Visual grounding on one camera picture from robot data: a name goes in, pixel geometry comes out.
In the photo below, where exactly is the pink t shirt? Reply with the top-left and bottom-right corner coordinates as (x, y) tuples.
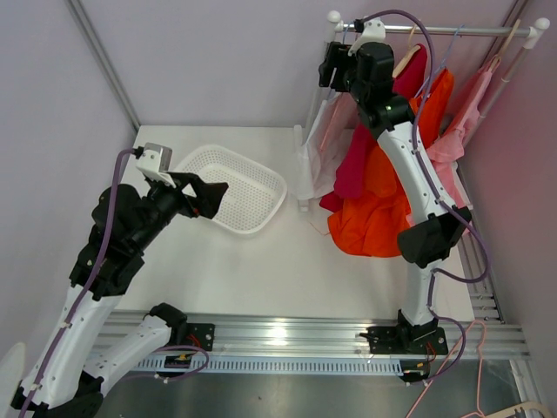
(427, 57), (500, 208)

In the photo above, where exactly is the pink hanger on floor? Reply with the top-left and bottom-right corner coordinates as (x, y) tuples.
(404, 320), (488, 418)

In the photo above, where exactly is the orange t shirt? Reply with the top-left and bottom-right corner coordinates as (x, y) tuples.
(327, 69), (454, 258)

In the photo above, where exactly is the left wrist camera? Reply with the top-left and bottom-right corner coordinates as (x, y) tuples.
(136, 143), (175, 187)

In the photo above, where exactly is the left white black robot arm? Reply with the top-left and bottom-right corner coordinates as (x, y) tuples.
(10, 172), (229, 417)

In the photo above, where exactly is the white t shirt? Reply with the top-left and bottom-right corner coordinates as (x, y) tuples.
(289, 94), (352, 201)

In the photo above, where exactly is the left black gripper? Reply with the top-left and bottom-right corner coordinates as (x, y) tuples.
(131, 170), (228, 252)

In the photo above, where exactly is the pink wire hanger on rack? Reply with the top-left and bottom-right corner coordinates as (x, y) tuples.
(319, 97), (339, 152)

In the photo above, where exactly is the magenta t shirt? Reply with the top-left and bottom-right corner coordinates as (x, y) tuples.
(319, 44), (427, 212)

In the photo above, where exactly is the white cable duct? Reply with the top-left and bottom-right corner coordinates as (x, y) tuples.
(132, 354), (403, 376)

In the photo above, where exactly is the metal clothes rack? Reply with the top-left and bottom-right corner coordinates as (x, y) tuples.
(293, 10), (552, 213)

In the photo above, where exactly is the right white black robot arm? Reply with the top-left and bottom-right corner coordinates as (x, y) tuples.
(319, 41), (471, 354)

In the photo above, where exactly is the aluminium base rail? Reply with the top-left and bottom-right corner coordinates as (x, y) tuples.
(92, 311), (530, 360)

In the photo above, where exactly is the beige wooden hanger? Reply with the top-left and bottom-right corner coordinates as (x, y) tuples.
(393, 24), (421, 78)

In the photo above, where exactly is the white plastic laundry basket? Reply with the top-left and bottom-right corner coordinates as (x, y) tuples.
(175, 145), (287, 238)

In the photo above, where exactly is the beige hanger bottom right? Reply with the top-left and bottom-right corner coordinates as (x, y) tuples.
(466, 401), (554, 418)

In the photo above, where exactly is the blue wire hanger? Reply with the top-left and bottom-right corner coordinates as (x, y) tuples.
(341, 22), (353, 44)

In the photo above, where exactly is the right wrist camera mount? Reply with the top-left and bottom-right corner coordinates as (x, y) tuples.
(348, 17), (386, 57)

